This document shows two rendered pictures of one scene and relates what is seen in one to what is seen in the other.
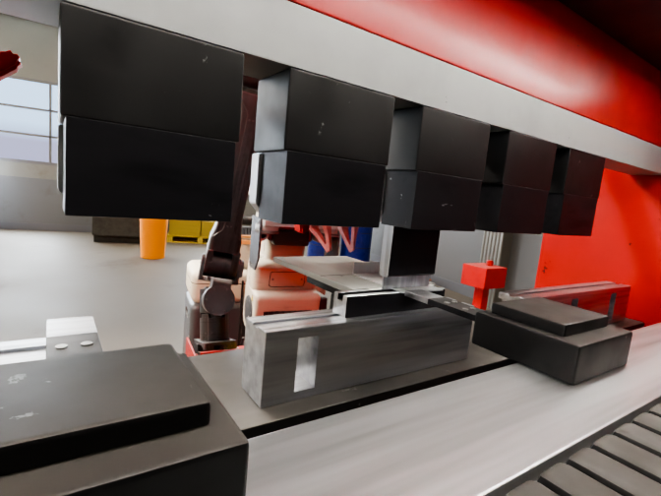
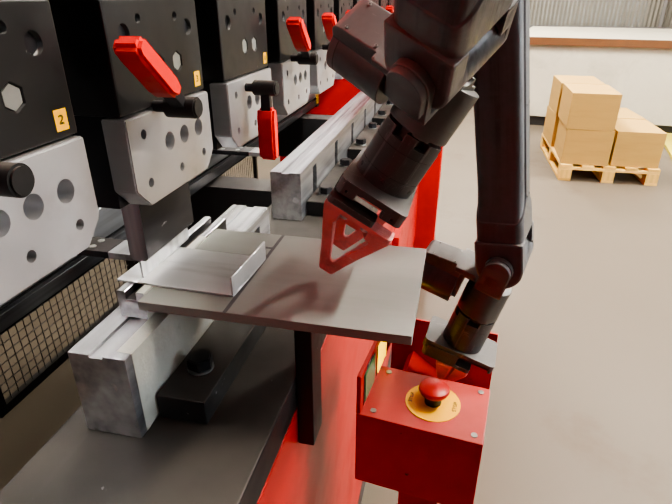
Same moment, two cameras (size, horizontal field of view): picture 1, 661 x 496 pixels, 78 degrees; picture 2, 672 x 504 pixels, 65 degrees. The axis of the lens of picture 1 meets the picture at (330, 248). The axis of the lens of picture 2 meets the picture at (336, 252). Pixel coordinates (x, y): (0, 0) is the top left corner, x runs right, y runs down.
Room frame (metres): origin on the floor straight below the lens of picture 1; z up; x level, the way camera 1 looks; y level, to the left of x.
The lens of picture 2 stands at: (1.13, -0.33, 1.26)
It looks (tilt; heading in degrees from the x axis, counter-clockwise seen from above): 26 degrees down; 138
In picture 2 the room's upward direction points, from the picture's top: straight up
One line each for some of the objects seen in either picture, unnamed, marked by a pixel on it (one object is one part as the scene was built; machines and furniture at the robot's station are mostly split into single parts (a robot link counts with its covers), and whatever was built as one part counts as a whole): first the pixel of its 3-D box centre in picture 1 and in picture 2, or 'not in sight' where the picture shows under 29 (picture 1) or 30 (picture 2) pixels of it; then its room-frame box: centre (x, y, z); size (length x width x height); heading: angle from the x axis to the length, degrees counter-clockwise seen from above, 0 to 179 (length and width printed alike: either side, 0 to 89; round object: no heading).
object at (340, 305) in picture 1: (392, 299); (180, 260); (0.61, -0.10, 0.99); 0.20 x 0.03 x 0.03; 125
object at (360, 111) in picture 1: (321, 156); (219, 70); (0.52, 0.02, 1.18); 0.15 x 0.09 x 0.17; 125
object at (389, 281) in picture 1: (409, 257); (161, 217); (0.62, -0.12, 1.05); 0.10 x 0.02 x 0.10; 125
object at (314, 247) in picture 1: (340, 237); not in sight; (6.92, -0.15, 0.40); 1.09 x 0.66 x 0.80; 115
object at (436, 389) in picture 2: not in sight; (433, 395); (0.82, 0.12, 0.79); 0.04 x 0.04 x 0.04
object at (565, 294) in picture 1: (570, 307); not in sight; (0.94, -0.57, 0.92); 0.50 x 0.06 x 0.10; 125
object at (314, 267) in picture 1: (348, 272); (295, 276); (0.74, -0.04, 1.00); 0.26 x 0.18 x 0.01; 35
